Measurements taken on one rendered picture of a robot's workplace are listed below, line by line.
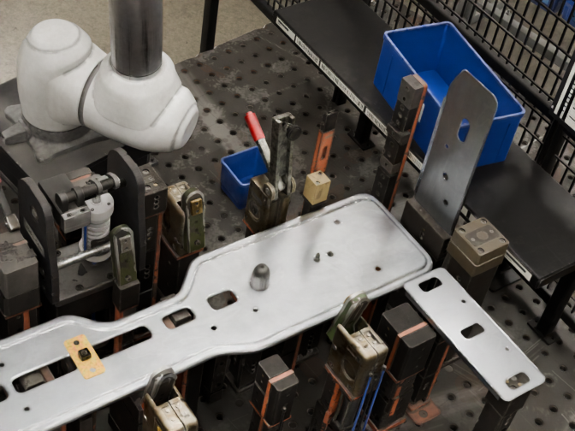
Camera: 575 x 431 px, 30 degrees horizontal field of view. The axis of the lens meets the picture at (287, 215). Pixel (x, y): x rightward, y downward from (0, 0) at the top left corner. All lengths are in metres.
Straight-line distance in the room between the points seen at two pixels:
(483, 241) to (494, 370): 0.25
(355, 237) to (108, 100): 0.57
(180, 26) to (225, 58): 1.28
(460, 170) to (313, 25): 0.62
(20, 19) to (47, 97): 1.86
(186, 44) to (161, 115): 1.88
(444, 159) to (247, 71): 0.94
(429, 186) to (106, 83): 0.66
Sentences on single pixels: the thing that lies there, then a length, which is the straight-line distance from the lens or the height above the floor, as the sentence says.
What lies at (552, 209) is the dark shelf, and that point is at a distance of 2.16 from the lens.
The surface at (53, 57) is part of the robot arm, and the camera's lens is 2.22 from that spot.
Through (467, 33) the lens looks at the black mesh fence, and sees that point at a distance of 2.31.
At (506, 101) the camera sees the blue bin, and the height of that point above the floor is 1.14.
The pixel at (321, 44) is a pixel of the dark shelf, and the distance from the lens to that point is 2.40.
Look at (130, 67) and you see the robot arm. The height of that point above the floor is 1.13.
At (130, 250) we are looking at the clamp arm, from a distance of 1.85.
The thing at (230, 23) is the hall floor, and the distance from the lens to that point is 4.17.
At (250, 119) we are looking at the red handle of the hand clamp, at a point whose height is 1.14.
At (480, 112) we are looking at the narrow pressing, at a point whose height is 1.29.
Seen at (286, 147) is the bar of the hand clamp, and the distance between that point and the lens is 1.94.
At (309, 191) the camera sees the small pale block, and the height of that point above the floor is 1.04.
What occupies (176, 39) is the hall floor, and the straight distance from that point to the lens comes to 4.05.
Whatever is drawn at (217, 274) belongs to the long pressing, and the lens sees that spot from 1.91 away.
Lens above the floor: 2.44
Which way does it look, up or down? 45 degrees down
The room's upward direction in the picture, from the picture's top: 11 degrees clockwise
